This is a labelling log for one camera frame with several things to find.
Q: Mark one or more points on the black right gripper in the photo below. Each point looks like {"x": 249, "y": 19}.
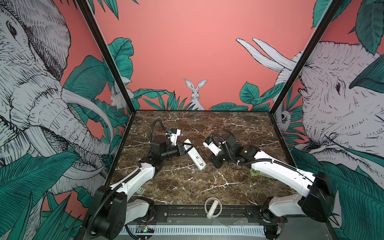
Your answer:
{"x": 215, "y": 160}

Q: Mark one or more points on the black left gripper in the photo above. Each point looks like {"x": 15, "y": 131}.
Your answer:
{"x": 180, "y": 149}

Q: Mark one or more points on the white remote control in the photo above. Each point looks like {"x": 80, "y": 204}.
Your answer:
{"x": 194, "y": 155}

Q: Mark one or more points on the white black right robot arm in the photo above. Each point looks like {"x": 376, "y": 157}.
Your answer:
{"x": 313, "y": 196}

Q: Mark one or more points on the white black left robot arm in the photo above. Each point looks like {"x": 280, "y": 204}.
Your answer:
{"x": 111, "y": 209}

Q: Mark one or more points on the small green circuit board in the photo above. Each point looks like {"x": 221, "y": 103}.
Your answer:
{"x": 145, "y": 230}

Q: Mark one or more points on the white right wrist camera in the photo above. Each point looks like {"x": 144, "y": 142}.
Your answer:
{"x": 213, "y": 148}

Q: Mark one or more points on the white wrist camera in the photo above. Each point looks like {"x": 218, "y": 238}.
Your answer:
{"x": 173, "y": 135}
{"x": 213, "y": 148}

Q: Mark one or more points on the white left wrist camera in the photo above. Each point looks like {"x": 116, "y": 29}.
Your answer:
{"x": 173, "y": 135}

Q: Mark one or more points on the white slotted cable duct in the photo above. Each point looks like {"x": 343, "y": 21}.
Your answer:
{"x": 220, "y": 230}

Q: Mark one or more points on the black right corner frame post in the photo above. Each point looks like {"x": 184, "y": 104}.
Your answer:
{"x": 325, "y": 20}

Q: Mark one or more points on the black corner frame post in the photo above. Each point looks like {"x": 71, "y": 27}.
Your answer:
{"x": 87, "y": 13}
{"x": 325, "y": 20}

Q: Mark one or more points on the black left corner frame post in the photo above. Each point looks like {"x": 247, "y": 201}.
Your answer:
{"x": 87, "y": 13}

